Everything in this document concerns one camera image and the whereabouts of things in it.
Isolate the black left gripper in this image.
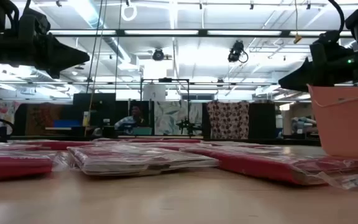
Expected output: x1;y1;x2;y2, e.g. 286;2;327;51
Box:
0;32;90;79

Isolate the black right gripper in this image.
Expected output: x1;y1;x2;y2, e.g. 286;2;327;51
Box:
278;42;358;93

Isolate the plain black fabric panel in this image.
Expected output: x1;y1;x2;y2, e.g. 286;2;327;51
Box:
249;102;277;140

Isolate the brown patterned fabric panel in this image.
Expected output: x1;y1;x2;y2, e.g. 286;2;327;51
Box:
23;102;65;136

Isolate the blue box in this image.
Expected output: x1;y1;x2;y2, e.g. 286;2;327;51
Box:
53;119;81;128

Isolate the orange plastic basket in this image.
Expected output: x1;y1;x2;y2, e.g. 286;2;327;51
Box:
306;83;358;163

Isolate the black overhead crossbar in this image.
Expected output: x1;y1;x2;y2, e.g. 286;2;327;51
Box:
50;29;354;37

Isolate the pink floral fabric panel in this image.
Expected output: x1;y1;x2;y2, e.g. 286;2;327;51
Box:
0;100;22;134

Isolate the red white dotted fabric panel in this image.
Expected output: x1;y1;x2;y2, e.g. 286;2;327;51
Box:
206;100;250;140

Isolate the person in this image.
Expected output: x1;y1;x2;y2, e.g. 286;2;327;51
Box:
114;105;146;136

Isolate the small black background robot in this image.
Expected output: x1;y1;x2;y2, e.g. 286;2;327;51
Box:
175;117;203;137

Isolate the leaf print fabric panel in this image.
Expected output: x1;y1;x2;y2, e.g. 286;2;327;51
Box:
154;100;203;136

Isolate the yellow hanging cord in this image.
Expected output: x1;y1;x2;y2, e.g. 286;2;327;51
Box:
293;0;303;45

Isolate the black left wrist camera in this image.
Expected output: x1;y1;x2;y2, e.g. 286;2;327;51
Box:
19;6;52;35

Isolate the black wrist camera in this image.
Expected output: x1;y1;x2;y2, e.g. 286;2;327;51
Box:
317;29;343;47
19;6;52;35

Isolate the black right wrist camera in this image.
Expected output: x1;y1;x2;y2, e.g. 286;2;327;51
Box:
317;29;343;47

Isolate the black ceiling camera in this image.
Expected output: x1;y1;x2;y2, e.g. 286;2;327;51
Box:
227;39;249;64

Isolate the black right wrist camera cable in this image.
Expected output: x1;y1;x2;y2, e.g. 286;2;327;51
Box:
327;0;346;34

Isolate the white ring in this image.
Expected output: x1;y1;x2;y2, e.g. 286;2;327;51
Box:
120;2;138;22

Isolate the black metal frame stand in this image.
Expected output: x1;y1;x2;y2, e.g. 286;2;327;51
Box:
140;77;191;138

